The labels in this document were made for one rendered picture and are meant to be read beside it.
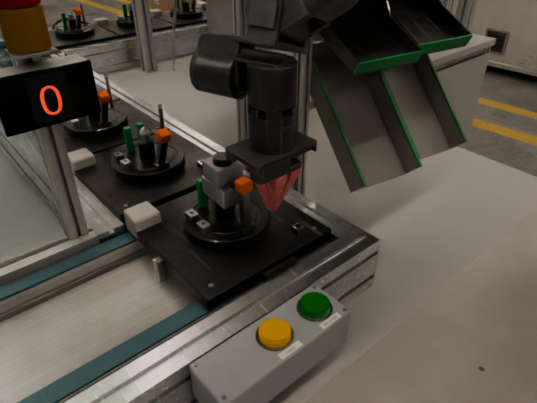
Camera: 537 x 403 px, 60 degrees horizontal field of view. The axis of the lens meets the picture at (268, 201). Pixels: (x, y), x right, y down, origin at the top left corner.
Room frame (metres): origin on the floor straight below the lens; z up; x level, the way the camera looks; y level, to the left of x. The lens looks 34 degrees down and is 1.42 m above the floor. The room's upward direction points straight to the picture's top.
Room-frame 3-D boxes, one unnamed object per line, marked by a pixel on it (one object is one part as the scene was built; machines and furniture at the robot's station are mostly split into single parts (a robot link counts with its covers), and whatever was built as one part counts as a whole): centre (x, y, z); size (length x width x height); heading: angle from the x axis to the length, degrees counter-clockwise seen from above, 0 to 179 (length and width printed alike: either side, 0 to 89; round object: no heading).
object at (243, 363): (0.39, -0.01, 0.93); 0.21 x 0.07 x 0.06; 131
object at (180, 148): (0.80, 0.23, 1.01); 0.24 x 0.24 x 0.13; 41
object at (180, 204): (0.61, 0.07, 0.96); 0.24 x 0.24 x 0.02; 41
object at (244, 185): (0.57, 0.04, 1.04); 0.04 x 0.02 x 0.08; 41
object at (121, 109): (0.99, 0.39, 1.01); 0.24 x 0.24 x 0.13; 41
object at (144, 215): (0.62, 0.21, 0.97); 0.05 x 0.05 x 0.04; 41
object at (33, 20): (0.57, 0.29, 1.28); 0.05 x 0.05 x 0.05
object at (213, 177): (0.61, 0.07, 1.06); 0.08 x 0.04 x 0.07; 38
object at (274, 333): (0.39, -0.01, 0.96); 0.04 x 0.04 x 0.02
